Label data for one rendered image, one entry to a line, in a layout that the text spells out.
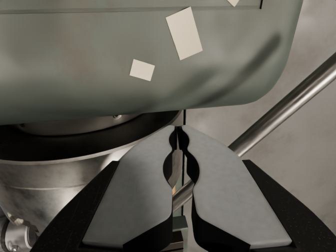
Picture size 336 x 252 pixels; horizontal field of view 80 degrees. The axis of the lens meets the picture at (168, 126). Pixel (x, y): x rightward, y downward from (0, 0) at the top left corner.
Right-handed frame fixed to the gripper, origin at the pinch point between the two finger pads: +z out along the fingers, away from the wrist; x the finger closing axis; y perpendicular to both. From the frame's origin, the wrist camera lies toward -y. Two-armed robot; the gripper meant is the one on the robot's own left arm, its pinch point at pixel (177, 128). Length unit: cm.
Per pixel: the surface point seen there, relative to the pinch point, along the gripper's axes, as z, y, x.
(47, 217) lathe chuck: 4.0, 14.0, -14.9
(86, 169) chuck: 4.8, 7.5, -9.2
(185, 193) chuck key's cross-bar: 0.6, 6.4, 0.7
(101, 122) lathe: 10.1, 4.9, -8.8
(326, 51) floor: 152, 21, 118
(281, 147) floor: 150, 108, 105
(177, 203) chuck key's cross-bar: 0.5, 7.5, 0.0
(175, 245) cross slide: 33, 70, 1
